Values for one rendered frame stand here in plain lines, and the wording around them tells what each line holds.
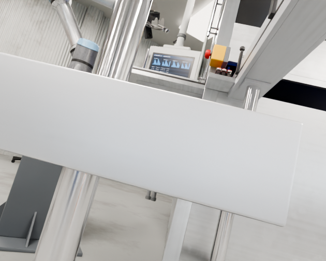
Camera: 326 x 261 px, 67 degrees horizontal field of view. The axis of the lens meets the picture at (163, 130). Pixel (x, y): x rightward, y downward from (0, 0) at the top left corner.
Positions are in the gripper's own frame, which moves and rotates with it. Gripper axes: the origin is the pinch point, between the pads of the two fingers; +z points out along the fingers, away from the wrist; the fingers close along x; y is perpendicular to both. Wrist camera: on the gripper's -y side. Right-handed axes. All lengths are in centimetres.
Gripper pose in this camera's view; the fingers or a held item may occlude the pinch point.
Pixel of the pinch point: (162, 29)
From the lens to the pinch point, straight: 153.6
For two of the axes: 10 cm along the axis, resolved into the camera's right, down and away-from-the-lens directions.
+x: 7.9, -2.4, 5.6
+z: 5.9, 5.4, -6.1
